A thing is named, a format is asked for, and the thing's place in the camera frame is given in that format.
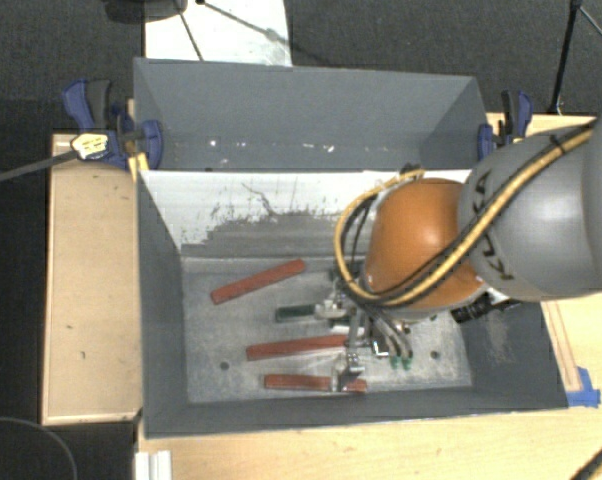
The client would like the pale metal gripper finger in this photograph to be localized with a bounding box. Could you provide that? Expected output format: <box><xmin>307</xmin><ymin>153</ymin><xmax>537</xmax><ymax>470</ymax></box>
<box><xmin>331</xmin><ymin>349</ymin><xmax>366</xmax><ymax>394</ymax></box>
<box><xmin>313</xmin><ymin>294</ymin><xmax>353</xmax><ymax>321</ymax></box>

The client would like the dark green flat block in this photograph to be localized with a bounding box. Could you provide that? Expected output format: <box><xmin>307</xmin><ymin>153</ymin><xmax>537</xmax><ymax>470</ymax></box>
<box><xmin>274</xmin><ymin>303</ymin><xmax>327</xmax><ymax>324</ymax></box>

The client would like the red-brown flat block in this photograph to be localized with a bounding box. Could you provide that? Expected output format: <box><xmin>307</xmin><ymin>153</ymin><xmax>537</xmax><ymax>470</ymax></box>
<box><xmin>263</xmin><ymin>373</ymin><xmax>369</xmax><ymax>395</ymax></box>
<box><xmin>245</xmin><ymin>334</ymin><xmax>351</xmax><ymax>362</ymax></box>
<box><xmin>209</xmin><ymin>259</ymin><xmax>307</xmax><ymax>307</ymax></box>

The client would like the grey metal bin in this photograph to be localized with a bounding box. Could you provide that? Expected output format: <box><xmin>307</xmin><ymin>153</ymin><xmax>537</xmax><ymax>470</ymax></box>
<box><xmin>131</xmin><ymin>57</ymin><xmax>570</xmax><ymax>440</ymax></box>

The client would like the pale wood board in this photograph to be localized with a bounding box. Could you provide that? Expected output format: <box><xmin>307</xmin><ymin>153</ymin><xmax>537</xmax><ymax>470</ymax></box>
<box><xmin>40</xmin><ymin>132</ymin><xmax>145</xmax><ymax>427</ymax></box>

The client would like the black cylinder on white bracket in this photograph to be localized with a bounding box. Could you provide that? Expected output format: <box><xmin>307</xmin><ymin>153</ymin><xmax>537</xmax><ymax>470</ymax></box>
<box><xmin>450</xmin><ymin>291</ymin><xmax>522</xmax><ymax>325</ymax></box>

